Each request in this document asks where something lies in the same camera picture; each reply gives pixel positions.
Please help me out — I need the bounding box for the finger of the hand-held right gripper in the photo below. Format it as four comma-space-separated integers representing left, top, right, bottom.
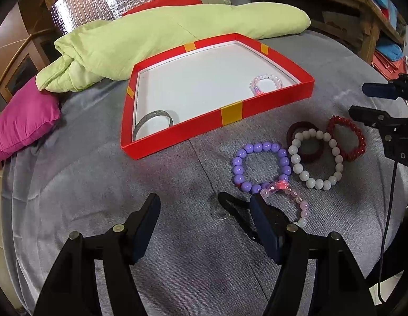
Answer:
349, 105, 394, 132
361, 73, 408, 102

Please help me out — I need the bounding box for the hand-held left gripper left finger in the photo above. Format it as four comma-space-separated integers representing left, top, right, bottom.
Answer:
33, 193, 161, 316

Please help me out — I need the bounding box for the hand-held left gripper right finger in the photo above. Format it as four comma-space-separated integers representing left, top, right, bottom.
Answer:
249, 193, 378, 316

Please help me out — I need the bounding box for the red bead bracelet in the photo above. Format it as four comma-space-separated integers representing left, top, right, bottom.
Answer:
326, 115, 367, 161

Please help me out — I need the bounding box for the pink crystal bead bracelet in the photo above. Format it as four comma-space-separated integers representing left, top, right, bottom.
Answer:
260, 179, 311, 228

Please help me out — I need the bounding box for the purple bead bracelet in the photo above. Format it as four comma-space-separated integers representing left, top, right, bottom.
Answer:
232, 141, 292, 194

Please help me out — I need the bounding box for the dark maroon hair band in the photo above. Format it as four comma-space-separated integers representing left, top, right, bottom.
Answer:
286, 121, 323, 164

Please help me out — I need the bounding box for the red cardboard box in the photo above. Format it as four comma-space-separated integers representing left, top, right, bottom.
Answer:
120, 33, 315, 160

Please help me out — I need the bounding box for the wooden shelf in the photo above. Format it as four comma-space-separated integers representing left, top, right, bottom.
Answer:
232, 0, 408, 65

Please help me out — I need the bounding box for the silver bangle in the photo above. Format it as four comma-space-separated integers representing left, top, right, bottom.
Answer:
132, 111, 174, 142

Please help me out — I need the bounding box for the magenta pillow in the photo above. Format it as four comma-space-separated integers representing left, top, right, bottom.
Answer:
0, 75, 61, 165

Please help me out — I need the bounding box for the light green blanket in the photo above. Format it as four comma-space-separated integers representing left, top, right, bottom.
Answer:
36, 3, 312, 93

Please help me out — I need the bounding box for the wooden cabinet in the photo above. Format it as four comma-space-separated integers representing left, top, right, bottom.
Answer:
0, 0, 102, 103

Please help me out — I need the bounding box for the pink white bead bracelet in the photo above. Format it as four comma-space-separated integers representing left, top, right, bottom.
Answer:
249, 74, 284, 97

